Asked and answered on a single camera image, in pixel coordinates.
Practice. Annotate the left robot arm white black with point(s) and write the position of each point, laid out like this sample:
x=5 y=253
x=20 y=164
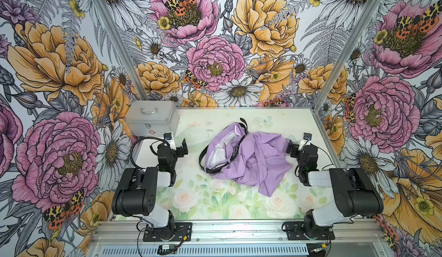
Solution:
x=136 y=193

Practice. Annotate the purple trousers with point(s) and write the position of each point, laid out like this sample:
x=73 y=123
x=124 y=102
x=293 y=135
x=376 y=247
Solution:
x=261 y=162

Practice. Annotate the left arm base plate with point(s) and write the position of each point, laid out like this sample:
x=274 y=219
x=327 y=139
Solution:
x=180 y=232

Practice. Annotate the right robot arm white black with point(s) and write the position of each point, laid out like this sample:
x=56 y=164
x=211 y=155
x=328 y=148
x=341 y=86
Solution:
x=353 y=195

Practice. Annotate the right aluminium corner post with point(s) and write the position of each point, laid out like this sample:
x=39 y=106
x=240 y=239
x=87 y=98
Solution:
x=360 y=27

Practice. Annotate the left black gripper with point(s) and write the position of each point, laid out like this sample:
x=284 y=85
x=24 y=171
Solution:
x=177 y=150

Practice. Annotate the black leather belt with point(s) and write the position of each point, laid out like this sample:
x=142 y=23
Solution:
x=224 y=147

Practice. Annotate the small green circuit board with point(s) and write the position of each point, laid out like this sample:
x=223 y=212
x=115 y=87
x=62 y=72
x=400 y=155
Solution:
x=166 y=249

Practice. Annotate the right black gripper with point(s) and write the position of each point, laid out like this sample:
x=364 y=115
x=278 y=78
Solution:
x=297 y=150

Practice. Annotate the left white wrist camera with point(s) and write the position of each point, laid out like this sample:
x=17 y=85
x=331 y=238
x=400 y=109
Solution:
x=169 y=137

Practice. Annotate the aluminium front rail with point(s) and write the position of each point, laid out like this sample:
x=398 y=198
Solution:
x=242 y=238

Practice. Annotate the silver metal case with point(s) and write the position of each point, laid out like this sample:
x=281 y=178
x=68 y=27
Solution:
x=152 y=118

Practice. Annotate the aluminium corner post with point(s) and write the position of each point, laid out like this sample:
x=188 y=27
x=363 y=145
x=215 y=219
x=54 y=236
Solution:
x=107 y=20
x=360 y=27

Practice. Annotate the left aluminium corner post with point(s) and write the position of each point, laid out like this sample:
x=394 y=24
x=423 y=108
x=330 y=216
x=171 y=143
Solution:
x=107 y=20

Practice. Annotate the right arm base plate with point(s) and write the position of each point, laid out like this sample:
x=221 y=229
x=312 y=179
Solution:
x=297 y=230

